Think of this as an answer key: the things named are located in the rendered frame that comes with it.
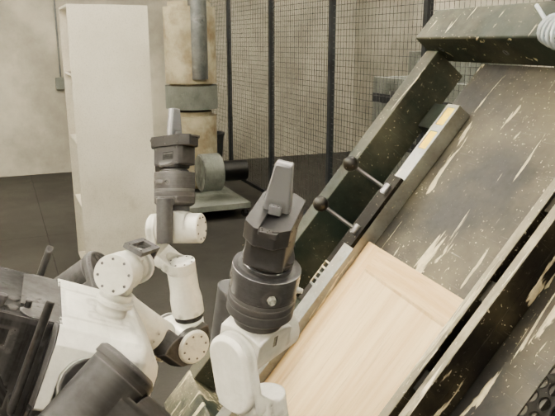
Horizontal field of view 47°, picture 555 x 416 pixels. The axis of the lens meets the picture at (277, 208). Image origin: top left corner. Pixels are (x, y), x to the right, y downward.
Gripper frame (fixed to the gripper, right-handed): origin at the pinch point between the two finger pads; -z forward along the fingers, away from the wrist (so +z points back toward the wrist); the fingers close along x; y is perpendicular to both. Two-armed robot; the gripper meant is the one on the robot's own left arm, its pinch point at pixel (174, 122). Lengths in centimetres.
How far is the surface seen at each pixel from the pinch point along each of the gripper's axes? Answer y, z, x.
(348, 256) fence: -33, 30, 24
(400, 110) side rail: -60, -8, 24
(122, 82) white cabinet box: -213, -87, -284
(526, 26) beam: -44, -19, 62
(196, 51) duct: -381, -162, -372
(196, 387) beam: -24, 65, -18
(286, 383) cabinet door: -20, 58, 15
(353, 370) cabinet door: -16, 52, 35
